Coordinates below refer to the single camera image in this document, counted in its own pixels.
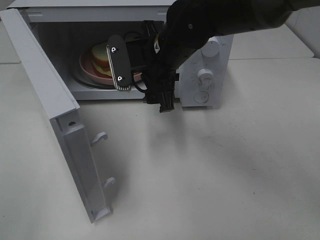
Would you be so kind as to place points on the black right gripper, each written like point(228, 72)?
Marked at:
point(157, 58)

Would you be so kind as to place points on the lower white timer knob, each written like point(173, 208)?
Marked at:
point(205, 77)

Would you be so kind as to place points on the white adjacent table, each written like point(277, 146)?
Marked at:
point(278, 43)

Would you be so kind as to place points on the glass microwave turntable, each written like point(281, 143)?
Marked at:
point(85, 81)

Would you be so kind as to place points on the white microwave door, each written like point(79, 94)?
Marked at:
point(61, 109)

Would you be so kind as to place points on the toy sandwich with lettuce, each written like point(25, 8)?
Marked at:
point(100, 59)

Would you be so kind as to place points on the round door release button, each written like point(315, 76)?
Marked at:
point(201, 97)

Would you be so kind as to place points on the upper white power knob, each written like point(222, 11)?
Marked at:
point(211, 48)

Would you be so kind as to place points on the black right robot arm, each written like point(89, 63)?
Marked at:
point(188, 27)

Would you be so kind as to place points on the white microwave oven body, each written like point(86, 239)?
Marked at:
point(66, 28)

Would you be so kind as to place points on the pink round plate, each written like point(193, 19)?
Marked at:
point(90, 71)

